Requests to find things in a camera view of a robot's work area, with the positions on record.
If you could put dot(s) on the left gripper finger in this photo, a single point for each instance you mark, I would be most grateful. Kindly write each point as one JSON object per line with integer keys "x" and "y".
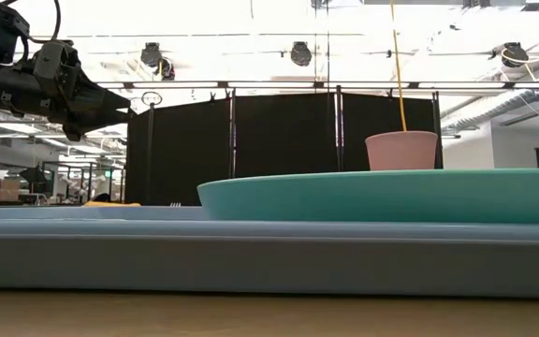
{"x": 91, "y": 121}
{"x": 103, "y": 100}

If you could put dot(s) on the yellow cloth napkin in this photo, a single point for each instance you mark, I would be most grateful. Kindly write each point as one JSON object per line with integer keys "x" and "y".
{"x": 110, "y": 203}

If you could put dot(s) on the pink plastic cup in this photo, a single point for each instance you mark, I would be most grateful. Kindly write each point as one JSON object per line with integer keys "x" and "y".
{"x": 400, "y": 150}

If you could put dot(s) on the teal plastic plate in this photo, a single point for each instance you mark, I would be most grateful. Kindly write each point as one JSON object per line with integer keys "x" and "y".
{"x": 391, "y": 196}

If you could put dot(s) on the blue plastic tray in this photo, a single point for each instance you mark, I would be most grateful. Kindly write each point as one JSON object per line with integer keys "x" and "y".
{"x": 110, "y": 262}

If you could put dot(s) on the black ceiling lamp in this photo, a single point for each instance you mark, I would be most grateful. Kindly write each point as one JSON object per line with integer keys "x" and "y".
{"x": 301, "y": 54}
{"x": 514, "y": 54}
{"x": 151, "y": 54}

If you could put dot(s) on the cardboard box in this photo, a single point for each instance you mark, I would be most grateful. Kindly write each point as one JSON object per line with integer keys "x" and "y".
{"x": 5, "y": 189}

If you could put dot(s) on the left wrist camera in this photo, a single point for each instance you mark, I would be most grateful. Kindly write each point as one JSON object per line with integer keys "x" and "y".
{"x": 56, "y": 63}

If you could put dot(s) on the ceiling light rail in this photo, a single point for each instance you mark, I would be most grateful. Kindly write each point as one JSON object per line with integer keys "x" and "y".
{"x": 269, "y": 84}

